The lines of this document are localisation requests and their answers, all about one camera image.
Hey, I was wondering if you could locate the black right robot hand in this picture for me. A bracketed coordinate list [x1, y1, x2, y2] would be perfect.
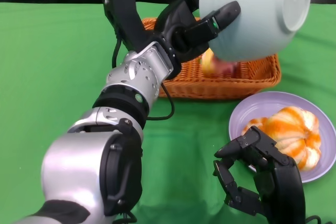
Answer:
[213, 126, 307, 224]

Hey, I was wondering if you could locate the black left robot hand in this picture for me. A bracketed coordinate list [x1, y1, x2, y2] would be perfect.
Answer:
[153, 0, 242, 63]

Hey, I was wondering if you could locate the orange-striped bread with dark hole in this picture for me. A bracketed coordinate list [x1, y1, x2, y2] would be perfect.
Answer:
[264, 106, 323, 172]

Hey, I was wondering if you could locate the orange-striped bread without dark hole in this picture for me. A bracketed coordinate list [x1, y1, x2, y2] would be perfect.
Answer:
[240, 117, 269, 136]

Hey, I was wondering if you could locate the grey-green ribbed bowl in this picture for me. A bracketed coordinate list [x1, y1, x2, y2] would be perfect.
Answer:
[198, 0, 312, 62]

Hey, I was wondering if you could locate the small yellow cake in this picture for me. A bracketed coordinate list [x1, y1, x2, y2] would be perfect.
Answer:
[201, 50, 216, 77]

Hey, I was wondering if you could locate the small pink striped cake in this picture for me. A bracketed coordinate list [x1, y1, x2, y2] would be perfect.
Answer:
[214, 57, 240, 78]

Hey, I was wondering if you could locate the orange wicker basket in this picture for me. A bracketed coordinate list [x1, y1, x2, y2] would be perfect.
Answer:
[141, 17, 282, 101]

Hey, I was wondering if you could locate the white round plate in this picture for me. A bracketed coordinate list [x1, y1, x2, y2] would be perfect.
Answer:
[228, 91, 336, 184]

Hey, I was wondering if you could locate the green tablecloth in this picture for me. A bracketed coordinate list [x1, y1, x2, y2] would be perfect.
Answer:
[0, 1, 336, 224]

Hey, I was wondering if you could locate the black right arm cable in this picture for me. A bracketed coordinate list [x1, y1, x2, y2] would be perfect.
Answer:
[305, 215, 323, 224]

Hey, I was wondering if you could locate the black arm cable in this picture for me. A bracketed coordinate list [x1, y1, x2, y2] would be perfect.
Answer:
[112, 36, 175, 121]
[305, 215, 323, 224]

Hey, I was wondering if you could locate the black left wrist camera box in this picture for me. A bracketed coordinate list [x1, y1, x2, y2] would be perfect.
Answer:
[101, 0, 158, 51]

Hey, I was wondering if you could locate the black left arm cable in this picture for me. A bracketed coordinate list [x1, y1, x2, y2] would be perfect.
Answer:
[112, 36, 175, 121]

